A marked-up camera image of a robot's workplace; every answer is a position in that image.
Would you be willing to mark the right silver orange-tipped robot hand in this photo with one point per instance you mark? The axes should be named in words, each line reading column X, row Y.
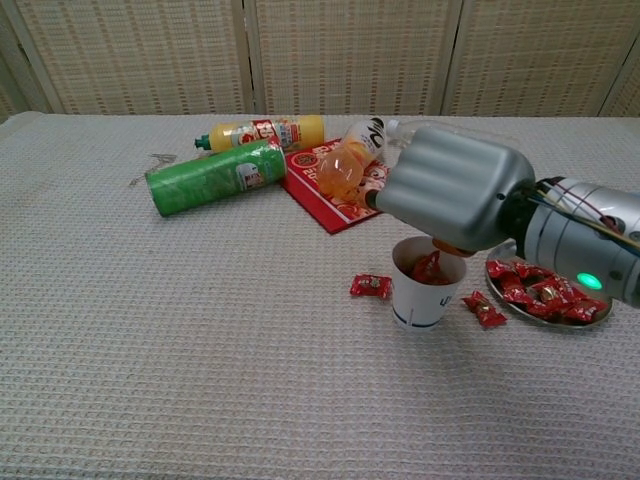
column 450, row 190

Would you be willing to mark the heap of red candies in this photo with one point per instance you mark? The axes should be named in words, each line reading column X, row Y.
column 430, row 270
column 545, row 295

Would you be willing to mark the red candy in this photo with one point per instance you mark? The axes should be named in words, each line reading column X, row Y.
column 482, row 310
column 370, row 285

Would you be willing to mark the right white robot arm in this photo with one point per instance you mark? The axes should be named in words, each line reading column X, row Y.
column 575, row 240

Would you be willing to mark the white paper cup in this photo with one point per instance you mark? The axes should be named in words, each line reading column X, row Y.
column 420, row 305

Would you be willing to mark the clear plastic water bottle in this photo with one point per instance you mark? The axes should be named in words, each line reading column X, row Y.
column 400, row 132

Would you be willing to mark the orange drink bottle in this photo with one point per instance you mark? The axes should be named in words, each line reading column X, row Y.
column 340, row 172

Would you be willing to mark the round metal plate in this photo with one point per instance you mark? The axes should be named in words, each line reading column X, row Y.
column 496, row 292

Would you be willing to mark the red printed booklet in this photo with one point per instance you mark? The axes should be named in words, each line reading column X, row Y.
column 325, row 210

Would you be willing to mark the woven folding screen panel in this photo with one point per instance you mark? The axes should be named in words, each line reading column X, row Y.
column 135, row 55
column 350, row 55
column 540, row 55
column 627, row 95
column 10, row 60

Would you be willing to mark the yellow plastic bottle green cap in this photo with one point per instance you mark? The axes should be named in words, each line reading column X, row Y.
column 240, row 135

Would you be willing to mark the green cylindrical can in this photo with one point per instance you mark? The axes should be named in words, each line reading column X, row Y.
column 200, row 185

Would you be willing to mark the metal paper clip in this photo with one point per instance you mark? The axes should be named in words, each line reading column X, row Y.
column 147, row 174

